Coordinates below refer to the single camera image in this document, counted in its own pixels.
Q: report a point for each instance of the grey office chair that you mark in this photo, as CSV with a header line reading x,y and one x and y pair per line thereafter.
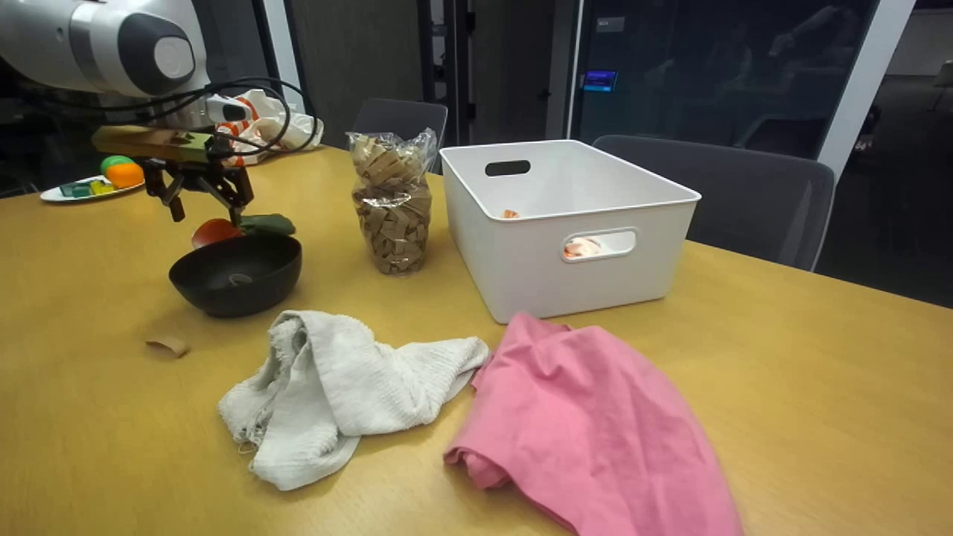
x,y
402,118
759,204

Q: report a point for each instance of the white plastic storage bin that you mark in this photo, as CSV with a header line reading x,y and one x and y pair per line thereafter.
x,y
559,228

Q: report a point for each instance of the grey office chair left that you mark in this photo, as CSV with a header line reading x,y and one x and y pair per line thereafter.
x,y
402,118

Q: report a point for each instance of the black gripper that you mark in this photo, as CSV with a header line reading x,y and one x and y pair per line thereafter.
x,y
171,176

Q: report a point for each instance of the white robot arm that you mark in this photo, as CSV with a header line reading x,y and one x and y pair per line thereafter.
x,y
132,50

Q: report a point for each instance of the grey office chair right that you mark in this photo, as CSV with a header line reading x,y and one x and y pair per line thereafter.
x,y
759,204

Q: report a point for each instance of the orange white plastic bag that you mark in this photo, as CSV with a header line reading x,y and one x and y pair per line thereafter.
x,y
260,124

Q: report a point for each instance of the clear bag of rubber bands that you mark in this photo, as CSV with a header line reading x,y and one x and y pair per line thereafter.
x,y
390,196

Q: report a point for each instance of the wrist camera wooden mount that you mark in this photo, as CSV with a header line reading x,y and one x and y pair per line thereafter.
x,y
166,143

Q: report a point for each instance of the pink cloth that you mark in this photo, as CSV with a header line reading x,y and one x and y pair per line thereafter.
x,y
594,437

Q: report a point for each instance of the black bowl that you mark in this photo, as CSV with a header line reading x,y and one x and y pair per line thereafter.
x,y
242,274

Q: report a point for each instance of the red plush radish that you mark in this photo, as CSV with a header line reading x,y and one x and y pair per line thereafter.
x,y
254,225

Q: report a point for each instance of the white grey cloth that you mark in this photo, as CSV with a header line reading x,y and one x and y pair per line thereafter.
x,y
329,383

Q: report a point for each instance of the white plate with toys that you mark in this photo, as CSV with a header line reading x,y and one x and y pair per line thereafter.
x,y
116,173

